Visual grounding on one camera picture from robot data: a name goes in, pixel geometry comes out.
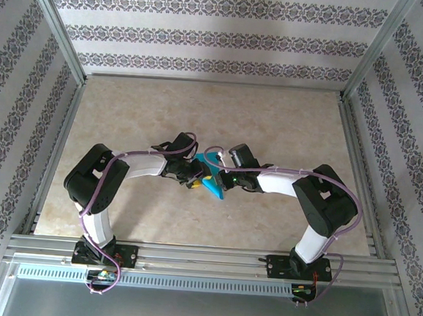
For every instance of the blue square paper sheet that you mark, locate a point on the blue square paper sheet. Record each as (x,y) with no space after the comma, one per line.
(216,193)

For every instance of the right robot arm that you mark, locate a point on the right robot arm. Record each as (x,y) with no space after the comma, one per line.
(321,207)

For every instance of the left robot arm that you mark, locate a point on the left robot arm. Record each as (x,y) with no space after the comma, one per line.
(88,181)

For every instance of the grey metal sheet panel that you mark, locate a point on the grey metal sheet panel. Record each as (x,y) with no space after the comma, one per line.
(199,311)

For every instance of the small circuit board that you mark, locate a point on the small circuit board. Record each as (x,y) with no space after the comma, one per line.
(301,291)
(103,275)

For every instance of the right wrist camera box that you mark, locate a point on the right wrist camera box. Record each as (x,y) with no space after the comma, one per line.
(234,180)

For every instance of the aluminium back frame rail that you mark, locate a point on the aluminium back frame rail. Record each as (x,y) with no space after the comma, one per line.
(214,82)

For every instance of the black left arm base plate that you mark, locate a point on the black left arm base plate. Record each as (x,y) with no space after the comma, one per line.
(130,256)

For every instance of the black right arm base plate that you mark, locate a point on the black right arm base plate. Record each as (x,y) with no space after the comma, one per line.
(276,267)

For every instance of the aluminium right side rail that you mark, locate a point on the aluminium right side rail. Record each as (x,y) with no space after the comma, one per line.
(357,147)

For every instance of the aluminium left side rail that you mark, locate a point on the aluminium left side rail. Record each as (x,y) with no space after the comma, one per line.
(56,153)

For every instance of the aluminium right frame post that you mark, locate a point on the aluminium right frame post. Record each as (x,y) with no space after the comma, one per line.
(379,47)

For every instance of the aluminium frame post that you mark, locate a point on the aluminium frame post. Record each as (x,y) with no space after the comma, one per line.
(53,25)
(379,47)

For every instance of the aluminium left frame post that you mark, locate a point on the aluminium left frame post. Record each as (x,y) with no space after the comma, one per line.
(53,25)

